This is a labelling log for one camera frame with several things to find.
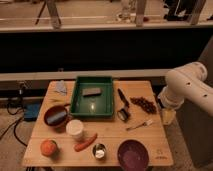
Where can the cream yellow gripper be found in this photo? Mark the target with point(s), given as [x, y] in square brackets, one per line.
[168, 116]

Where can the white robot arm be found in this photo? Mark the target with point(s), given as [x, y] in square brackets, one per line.
[185, 82]

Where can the dark red bowl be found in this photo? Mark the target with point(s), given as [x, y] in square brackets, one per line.
[55, 116]

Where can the silver fork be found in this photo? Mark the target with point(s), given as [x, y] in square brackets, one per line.
[146, 123]

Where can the bunch of dark grapes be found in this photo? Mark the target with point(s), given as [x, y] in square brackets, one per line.
[146, 105]

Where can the green plastic tray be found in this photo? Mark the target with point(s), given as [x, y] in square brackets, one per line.
[98, 106]

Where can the small metal cup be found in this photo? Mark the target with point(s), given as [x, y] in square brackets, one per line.
[99, 151]

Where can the white cup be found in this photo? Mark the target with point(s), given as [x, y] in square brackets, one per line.
[75, 129]

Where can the orange carrot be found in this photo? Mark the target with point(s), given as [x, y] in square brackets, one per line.
[81, 146]

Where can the light blue cloth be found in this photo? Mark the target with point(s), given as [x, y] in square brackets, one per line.
[61, 87]

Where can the orange fruit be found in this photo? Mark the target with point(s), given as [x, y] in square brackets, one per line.
[48, 147]

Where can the blue box on floor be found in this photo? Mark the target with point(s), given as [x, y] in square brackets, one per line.
[31, 111]

